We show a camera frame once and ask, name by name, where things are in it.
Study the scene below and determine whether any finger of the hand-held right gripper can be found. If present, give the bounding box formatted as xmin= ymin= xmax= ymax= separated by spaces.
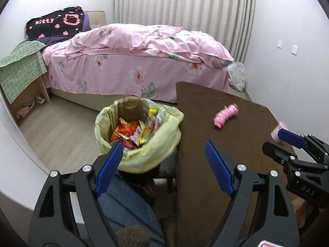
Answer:
xmin=262 ymin=141 xmax=299 ymax=169
xmin=278 ymin=129 xmax=329 ymax=157

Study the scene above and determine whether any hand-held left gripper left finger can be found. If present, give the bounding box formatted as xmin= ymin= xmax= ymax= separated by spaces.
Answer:
xmin=28 ymin=141 xmax=124 ymax=247

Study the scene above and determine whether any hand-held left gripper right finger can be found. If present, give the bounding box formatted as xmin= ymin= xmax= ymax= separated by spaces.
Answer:
xmin=204 ymin=140 xmax=300 ymax=247

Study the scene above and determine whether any black trash bin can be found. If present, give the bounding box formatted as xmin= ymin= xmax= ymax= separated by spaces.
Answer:
xmin=119 ymin=171 xmax=155 ymax=186

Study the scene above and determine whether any red yellow snack wrapper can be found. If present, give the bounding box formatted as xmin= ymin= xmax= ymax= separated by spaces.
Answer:
xmin=123 ymin=123 xmax=155 ymax=150

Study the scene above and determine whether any person's right hand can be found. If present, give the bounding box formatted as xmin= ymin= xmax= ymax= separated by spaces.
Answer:
xmin=295 ymin=199 xmax=316 ymax=228

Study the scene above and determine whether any pink cup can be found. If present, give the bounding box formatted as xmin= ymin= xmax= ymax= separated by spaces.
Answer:
xmin=271 ymin=122 xmax=289 ymax=142

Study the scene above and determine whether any person's leg in blue jeans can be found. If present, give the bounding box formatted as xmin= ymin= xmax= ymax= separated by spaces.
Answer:
xmin=99 ymin=175 xmax=166 ymax=247

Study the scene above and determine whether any pink pig toy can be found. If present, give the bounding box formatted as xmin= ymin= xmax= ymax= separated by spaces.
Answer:
xmin=213 ymin=103 xmax=239 ymax=129

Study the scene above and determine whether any brown table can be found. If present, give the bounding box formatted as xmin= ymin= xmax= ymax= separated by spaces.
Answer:
xmin=176 ymin=82 xmax=299 ymax=247

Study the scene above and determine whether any brown fuzzy cloth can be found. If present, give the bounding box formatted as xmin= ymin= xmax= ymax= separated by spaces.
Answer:
xmin=114 ymin=225 xmax=151 ymax=247

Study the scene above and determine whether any clear plastic bag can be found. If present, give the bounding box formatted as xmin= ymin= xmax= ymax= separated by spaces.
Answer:
xmin=226 ymin=61 xmax=247 ymax=92

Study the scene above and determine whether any pink floral bedsheet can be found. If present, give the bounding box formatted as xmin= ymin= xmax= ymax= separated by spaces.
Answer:
xmin=41 ymin=45 xmax=230 ymax=103

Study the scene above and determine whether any pink floral duvet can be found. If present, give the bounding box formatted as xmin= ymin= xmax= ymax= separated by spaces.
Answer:
xmin=64 ymin=23 xmax=235 ymax=69

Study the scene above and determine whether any green checked cloth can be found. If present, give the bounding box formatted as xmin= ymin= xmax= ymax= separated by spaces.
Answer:
xmin=0 ymin=39 xmax=48 ymax=105

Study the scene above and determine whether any black pink printed blanket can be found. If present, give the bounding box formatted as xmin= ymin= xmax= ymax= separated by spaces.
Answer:
xmin=26 ymin=6 xmax=85 ymax=42

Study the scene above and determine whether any striped white curtain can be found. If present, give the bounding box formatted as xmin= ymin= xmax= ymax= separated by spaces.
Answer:
xmin=113 ymin=0 xmax=257 ymax=63

